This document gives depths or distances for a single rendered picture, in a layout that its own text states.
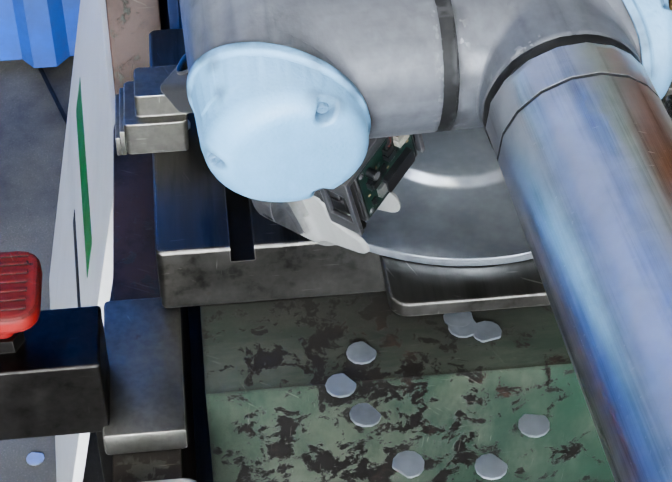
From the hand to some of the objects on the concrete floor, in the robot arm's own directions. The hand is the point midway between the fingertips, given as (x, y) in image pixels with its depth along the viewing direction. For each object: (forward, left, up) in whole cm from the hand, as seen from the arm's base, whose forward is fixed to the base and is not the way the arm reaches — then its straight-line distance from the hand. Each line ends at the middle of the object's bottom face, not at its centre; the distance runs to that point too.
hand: (326, 223), depth 98 cm
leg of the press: (+29, +28, -80) cm, 89 cm away
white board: (+46, +42, -79) cm, 101 cm away
